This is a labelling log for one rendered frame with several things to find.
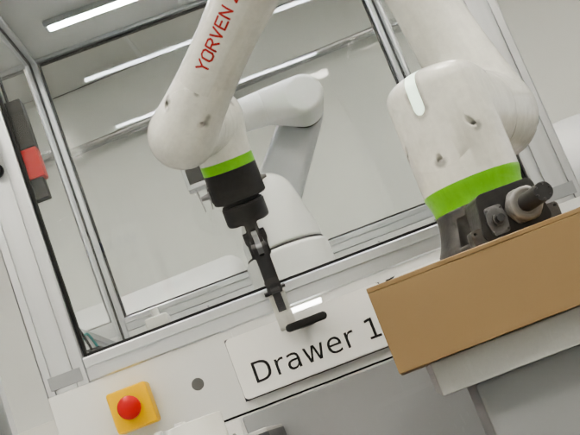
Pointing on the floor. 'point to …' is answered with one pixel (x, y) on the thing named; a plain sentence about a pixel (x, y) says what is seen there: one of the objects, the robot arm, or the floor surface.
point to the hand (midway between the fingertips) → (281, 309)
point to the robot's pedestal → (520, 378)
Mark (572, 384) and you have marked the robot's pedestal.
